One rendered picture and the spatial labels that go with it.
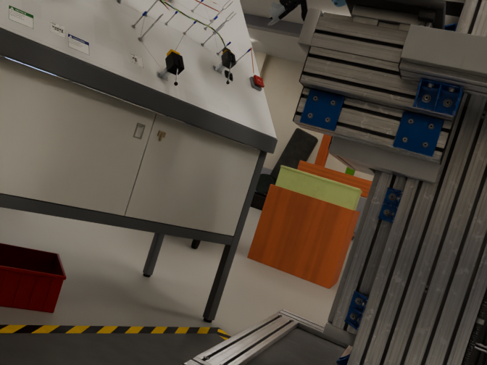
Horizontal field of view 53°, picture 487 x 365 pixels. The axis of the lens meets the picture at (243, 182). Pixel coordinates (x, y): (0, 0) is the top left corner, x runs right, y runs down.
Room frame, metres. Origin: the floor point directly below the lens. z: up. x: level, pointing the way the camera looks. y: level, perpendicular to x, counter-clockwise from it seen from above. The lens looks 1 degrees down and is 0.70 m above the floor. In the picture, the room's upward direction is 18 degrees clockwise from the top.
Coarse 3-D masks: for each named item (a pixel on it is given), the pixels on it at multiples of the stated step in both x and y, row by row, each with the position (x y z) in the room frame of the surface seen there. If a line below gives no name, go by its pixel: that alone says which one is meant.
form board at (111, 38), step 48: (0, 0) 1.42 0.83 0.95; (48, 0) 1.57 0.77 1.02; (96, 0) 1.74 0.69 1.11; (144, 0) 1.95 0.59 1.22; (192, 0) 2.23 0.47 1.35; (48, 48) 1.47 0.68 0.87; (96, 48) 1.62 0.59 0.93; (144, 48) 1.80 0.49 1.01; (192, 48) 2.03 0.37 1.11; (240, 48) 2.33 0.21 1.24; (192, 96) 1.86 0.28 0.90; (240, 96) 2.11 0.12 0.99
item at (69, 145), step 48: (0, 96) 1.44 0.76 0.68; (48, 96) 1.53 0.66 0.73; (96, 96) 1.63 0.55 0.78; (0, 144) 1.46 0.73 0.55; (48, 144) 1.55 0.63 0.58; (96, 144) 1.66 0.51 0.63; (144, 144) 1.78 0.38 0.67; (0, 192) 1.49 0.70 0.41; (48, 192) 1.58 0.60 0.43; (96, 192) 1.69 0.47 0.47
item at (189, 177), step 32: (160, 128) 1.80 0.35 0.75; (192, 128) 1.89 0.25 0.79; (160, 160) 1.83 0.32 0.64; (192, 160) 1.92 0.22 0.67; (224, 160) 2.03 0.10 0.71; (256, 160) 2.14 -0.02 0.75; (160, 192) 1.86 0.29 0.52; (192, 192) 1.96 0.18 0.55; (224, 192) 2.06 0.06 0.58; (192, 224) 1.99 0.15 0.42; (224, 224) 2.10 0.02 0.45
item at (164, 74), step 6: (174, 54) 1.73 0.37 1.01; (168, 60) 1.74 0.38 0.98; (174, 60) 1.72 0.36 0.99; (180, 60) 1.74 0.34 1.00; (168, 66) 1.73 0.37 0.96; (174, 66) 1.71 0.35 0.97; (180, 66) 1.73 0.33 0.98; (162, 72) 1.77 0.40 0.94; (168, 72) 1.77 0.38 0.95; (174, 72) 1.74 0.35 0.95; (162, 78) 1.78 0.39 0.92; (174, 84) 1.71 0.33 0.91
